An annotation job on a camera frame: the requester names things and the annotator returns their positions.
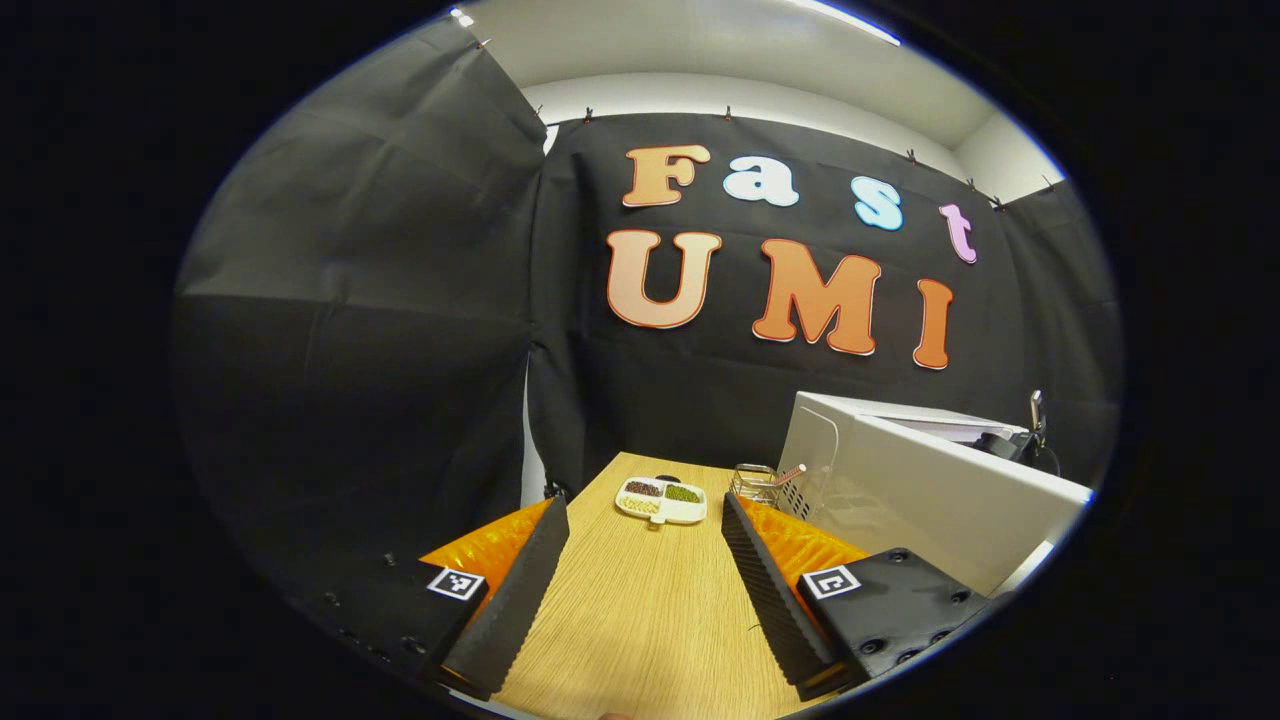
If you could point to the white microwave oven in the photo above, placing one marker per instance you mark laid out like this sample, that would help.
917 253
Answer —
930 500

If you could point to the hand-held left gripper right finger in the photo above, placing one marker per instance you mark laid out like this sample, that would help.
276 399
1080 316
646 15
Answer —
775 600

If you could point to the white divided snack tray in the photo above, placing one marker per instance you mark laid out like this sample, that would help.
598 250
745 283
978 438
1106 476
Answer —
662 500

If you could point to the ceiling light strip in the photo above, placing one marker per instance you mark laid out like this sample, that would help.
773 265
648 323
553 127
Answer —
462 17

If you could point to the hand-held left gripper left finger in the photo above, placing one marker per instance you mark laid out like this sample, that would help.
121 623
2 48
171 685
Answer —
515 600

